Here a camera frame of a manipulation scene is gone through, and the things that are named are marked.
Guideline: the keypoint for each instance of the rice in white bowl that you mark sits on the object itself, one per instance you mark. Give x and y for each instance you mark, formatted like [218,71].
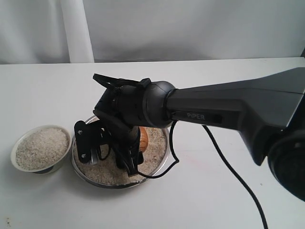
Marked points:
[42,148]

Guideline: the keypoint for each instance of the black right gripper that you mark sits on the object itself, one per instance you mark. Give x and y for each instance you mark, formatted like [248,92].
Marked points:
[121,110]

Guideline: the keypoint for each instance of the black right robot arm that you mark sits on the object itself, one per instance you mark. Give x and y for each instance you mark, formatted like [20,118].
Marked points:
[268,113]

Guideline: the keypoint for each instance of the large steel basin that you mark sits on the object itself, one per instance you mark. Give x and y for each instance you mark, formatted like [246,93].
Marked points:
[166,152]

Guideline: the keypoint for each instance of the small white ceramic bowl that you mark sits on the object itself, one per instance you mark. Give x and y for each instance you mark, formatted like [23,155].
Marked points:
[48,169]

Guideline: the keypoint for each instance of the white backdrop curtain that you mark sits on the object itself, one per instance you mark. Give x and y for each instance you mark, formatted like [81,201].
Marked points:
[86,31]

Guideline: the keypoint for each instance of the brown wooden cup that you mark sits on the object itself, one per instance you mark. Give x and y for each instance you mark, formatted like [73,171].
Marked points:
[144,140]

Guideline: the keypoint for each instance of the rice in steel basin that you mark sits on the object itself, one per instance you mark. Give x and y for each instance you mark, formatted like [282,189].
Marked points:
[104,171]

